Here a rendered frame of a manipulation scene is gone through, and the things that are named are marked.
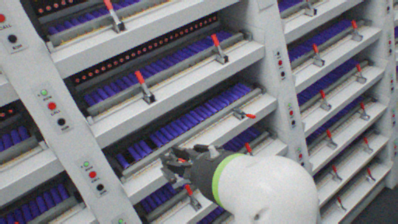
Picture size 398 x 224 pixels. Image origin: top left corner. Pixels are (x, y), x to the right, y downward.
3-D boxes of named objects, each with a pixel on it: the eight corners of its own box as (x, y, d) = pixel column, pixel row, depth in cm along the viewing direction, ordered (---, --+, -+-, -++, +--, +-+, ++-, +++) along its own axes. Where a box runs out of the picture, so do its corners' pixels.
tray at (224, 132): (277, 108, 107) (278, 87, 100) (131, 206, 83) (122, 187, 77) (239, 85, 120) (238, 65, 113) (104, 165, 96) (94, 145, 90)
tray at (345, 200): (388, 173, 166) (396, 157, 157) (322, 240, 143) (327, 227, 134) (355, 152, 179) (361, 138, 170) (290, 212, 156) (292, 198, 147)
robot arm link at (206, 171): (228, 226, 46) (269, 192, 49) (197, 166, 43) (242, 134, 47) (210, 214, 51) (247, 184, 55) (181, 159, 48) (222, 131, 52)
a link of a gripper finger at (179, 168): (204, 177, 57) (200, 182, 56) (174, 172, 66) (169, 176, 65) (196, 160, 56) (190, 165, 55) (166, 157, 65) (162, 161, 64)
